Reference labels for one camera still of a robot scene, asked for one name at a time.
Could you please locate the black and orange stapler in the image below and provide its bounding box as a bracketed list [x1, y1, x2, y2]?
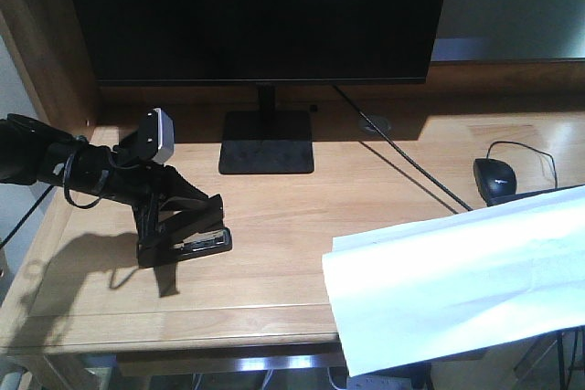
[133, 195, 233, 268]

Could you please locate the white paper sheet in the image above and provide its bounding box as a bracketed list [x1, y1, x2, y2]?
[322, 187, 584, 376]

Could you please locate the black monitor cable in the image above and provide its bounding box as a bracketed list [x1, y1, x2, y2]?
[332, 83, 472, 211]

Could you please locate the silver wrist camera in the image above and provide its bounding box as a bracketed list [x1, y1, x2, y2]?
[137, 108, 175, 164]

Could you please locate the black computer mouse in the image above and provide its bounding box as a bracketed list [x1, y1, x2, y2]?
[473, 158, 517, 205]

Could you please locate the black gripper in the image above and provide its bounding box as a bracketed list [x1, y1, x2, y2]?
[37, 131, 209, 206]

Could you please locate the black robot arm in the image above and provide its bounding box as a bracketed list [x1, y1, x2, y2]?
[1, 111, 209, 208]

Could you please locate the black computer monitor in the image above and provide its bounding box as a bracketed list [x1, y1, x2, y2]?
[72, 0, 443, 174]

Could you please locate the wooden desk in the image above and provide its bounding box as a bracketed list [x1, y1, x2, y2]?
[1, 0, 584, 389]

